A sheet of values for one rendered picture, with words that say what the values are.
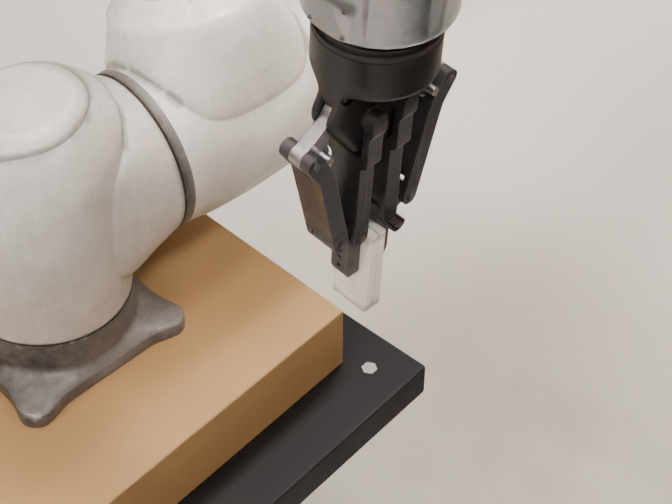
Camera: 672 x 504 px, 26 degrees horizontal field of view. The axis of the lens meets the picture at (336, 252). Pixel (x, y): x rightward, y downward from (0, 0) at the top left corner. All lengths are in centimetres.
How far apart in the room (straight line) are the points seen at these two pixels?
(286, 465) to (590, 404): 56
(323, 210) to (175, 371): 50
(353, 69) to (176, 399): 59
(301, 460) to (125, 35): 42
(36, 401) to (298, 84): 36
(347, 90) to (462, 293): 114
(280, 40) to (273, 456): 38
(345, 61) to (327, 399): 67
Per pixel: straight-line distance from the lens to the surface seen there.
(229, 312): 138
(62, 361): 131
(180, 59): 124
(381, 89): 80
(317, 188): 84
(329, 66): 80
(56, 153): 116
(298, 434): 138
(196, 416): 130
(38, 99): 119
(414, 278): 193
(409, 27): 76
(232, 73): 125
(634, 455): 178
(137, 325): 134
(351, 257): 92
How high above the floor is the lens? 139
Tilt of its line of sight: 45 degrees down
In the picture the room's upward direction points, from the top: straight up
